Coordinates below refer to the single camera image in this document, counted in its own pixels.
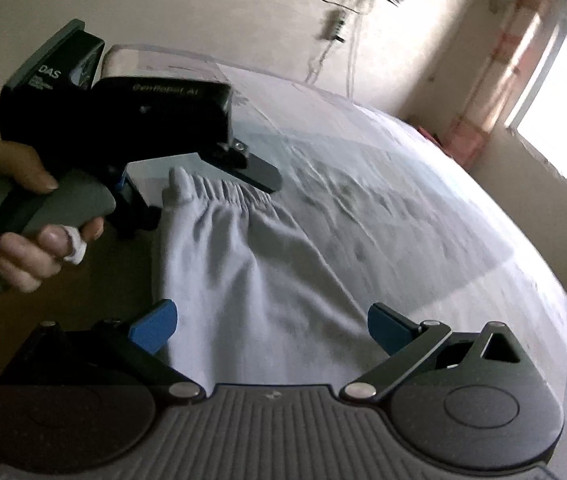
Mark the wall plug with cable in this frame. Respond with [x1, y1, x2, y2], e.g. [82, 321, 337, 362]
[306, 5, 364, 86]

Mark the pink curtain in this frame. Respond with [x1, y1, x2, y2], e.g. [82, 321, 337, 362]
[443, 0, 564, 161]

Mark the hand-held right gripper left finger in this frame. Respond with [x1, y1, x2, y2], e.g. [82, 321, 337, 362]
[10, 299, 206, 402]

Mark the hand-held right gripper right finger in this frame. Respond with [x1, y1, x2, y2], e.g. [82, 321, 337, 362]
[341, 302, 521, 403]

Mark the window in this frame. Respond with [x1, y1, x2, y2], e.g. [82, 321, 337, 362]
[506, 20, 567, 196]

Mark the white finger bandage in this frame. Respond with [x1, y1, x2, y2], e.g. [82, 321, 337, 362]
[60, 227, 86, 265]

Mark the floral bed sheet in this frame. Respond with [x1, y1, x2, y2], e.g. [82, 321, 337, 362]
[103, 45, 567, 480]

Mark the person's left hand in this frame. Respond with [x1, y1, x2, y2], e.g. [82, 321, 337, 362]
[0, 120, 106, 293]

